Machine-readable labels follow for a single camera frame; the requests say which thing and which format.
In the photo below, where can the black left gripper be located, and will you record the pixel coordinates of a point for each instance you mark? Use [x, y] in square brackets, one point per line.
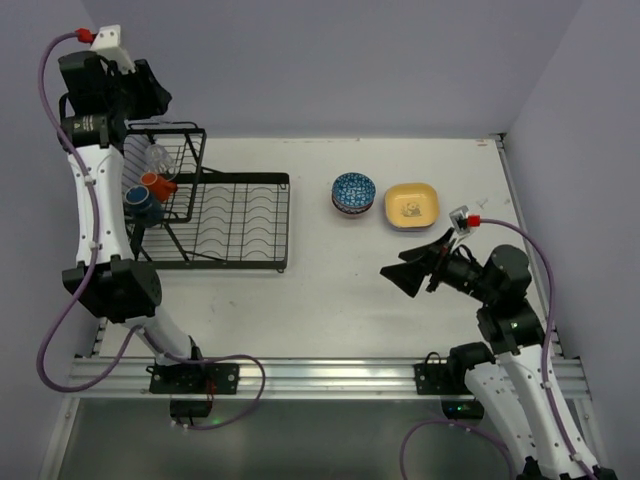
[145, 93]

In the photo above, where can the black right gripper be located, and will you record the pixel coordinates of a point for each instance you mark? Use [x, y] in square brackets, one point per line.
[438, 267]

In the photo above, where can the yellow plastic plate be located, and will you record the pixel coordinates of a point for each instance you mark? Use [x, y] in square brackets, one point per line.
[411, 206]

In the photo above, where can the blue triangle pattern bowl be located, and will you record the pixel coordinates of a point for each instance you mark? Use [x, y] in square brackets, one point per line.
[354, 189]

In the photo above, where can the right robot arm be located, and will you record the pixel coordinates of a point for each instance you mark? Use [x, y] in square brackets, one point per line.
[510, 371]

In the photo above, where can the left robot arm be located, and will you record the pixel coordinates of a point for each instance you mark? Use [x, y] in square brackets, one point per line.
[107, 280]

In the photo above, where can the blue mug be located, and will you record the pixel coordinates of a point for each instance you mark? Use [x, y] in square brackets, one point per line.
[143, 206]

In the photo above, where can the orange mug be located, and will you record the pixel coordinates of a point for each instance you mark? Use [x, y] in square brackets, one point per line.
[161, 188]

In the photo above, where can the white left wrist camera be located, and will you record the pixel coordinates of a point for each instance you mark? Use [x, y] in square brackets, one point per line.
[108, 44]

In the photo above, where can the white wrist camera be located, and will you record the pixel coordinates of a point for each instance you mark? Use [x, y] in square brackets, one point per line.
[108, 44]
[459, 218]

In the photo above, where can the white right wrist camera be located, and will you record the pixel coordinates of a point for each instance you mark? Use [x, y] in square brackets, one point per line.
[459, 218]

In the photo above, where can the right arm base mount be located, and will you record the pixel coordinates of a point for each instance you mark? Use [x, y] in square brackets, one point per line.
[432, 377]

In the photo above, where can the black wire dish rack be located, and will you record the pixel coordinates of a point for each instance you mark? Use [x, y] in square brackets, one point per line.
[215, 220]

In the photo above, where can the aluminium table rail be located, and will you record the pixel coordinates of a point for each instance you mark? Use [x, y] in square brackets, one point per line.
[301, 379]

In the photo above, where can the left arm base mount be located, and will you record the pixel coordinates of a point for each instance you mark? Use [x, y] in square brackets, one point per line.
[193, 387]

